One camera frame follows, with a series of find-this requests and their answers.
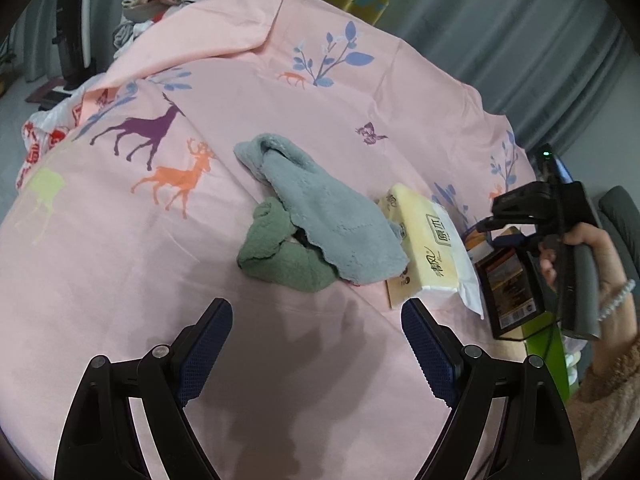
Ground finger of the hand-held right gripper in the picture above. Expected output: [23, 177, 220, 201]
[491, 182, 556, 226]
[467, 216, 538, 248]

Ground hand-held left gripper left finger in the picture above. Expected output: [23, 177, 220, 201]
[52, 297, 233, 480]

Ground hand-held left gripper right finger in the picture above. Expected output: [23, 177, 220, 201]
[401, 297, 583, 480]

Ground yellow tissue pack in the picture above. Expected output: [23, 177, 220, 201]
[377, 182, 486, 321]

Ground green box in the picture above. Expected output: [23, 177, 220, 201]
[520, 310, 583, 401]

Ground green towel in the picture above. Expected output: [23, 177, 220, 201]
[236, 197, 341, 295]

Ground grey-blue towel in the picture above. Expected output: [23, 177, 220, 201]
[234, 132, 411, 283]

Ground person's right forearm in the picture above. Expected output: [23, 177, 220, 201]
[570, 280, 640, 480]

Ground person's right hand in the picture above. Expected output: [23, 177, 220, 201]
[539, 222, 628, 311]

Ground grey sofa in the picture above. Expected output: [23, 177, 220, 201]
[597, 185, 640, 271]

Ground black gold tin box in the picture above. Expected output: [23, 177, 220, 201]
[467, 227, 548, 342]

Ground grey curtain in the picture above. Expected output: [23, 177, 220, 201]
[0, 0, 636, 201]

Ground pink printed bedsheet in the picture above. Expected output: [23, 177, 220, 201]
[0, 0, 581, 480]

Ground red white plastic bag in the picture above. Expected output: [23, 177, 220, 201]
[17, 87, 106, 191]

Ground dark red floor mat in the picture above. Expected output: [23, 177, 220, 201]
[25, 82, 76, 111]

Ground black upright vacuum cleaner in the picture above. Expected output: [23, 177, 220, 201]
[51, 0, 97, 88]

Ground pile of clothes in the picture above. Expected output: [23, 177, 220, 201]
[111, 0, 218, 61]

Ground white bead bracelet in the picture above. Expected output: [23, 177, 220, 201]
[597, 280, 636, 323]

